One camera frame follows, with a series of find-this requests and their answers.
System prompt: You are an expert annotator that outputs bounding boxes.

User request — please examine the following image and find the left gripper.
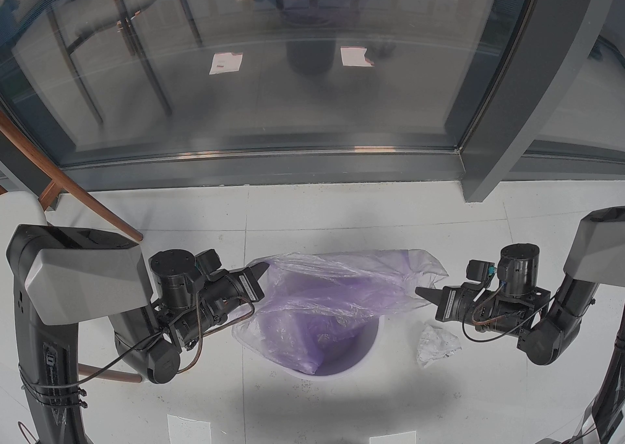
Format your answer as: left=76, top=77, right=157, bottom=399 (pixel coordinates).
left=193, top=260, right=271, bottom=331

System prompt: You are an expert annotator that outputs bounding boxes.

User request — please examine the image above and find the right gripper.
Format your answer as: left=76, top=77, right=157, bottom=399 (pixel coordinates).
left=414, top=284, right=497, bottom=333

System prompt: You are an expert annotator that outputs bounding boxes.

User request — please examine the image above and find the purple plastic bag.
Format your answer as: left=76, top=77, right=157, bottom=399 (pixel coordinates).
left=232, top=248, right=449, bottom=375

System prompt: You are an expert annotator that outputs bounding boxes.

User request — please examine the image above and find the white trash bin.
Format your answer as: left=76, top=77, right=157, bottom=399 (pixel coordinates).
left=288, top=315, right=381, bottom=378

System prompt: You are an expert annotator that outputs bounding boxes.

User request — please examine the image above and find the crumpled white paper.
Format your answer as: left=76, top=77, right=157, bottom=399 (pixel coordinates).
left=416, top=324, right=462, bottom=368

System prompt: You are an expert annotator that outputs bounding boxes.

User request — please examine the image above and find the white wooden chair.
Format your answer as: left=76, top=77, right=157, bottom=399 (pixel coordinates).
left=0, top=110, right=144, bottom=384

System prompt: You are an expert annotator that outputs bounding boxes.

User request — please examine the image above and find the window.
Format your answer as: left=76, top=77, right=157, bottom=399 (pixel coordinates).
left=0, top=0, right=625, bottom=203

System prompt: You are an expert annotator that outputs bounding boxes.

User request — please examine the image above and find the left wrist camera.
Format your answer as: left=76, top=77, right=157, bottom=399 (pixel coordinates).
left=194, top=249, right=221, bottom=281

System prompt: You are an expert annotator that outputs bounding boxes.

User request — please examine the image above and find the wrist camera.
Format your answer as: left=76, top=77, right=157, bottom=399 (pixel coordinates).
left=194, top=249, right=221, bottom=281
left=465, top=259, right=497, bottom=287

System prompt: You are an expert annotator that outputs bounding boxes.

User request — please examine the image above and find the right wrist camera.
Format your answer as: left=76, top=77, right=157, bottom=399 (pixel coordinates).
left=465, top=259, right=497, bottom=287

